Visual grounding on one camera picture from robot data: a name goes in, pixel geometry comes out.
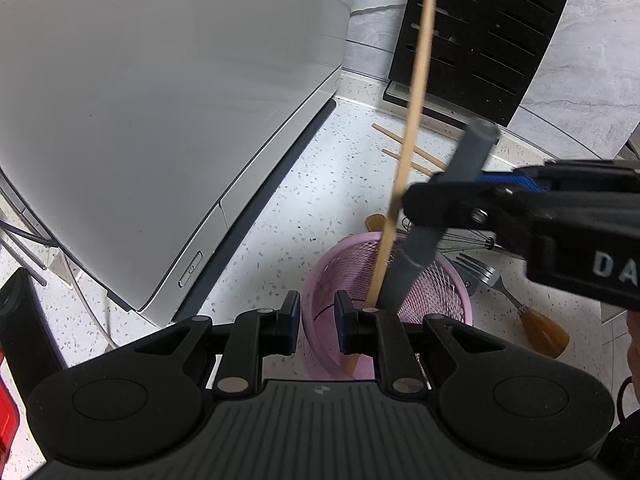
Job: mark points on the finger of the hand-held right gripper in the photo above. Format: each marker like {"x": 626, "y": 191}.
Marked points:
{"x": 505, "y": 181}
{"x": 450, "y": 205}

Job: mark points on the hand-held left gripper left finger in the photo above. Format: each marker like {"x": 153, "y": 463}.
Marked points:
{"x": 292, "y": 327}

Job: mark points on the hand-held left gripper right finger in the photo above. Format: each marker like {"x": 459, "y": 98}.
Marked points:
{"x": 345, "y": 330}

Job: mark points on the wooden chopstick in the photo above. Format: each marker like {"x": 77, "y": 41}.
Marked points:
{"x": 420, "y": 167}
{"x": 390, "y": 134}
{"x": 415, "y": 100}

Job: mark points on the pink mesh utensil basket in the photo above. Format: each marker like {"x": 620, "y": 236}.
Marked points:
{"x": 325, "y": 285}

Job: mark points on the wooden spatula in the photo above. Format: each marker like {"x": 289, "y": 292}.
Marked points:
{"x": 374, "y": 222}

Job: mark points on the person's right hand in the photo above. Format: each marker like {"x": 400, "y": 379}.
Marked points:
{"x": 634, "y": 352}

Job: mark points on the black knife block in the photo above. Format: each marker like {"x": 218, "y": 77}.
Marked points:
{"x": 480, "y": 35}

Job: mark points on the white countertop appliance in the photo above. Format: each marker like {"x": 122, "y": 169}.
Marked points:
{"x": 150, "y": 110}

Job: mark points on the black plastic object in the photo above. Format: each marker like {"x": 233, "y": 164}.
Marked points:
{"x": 25, "y": 330}

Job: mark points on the red plastic object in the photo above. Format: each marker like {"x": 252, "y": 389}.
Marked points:
{"x": 6, "y": 410}

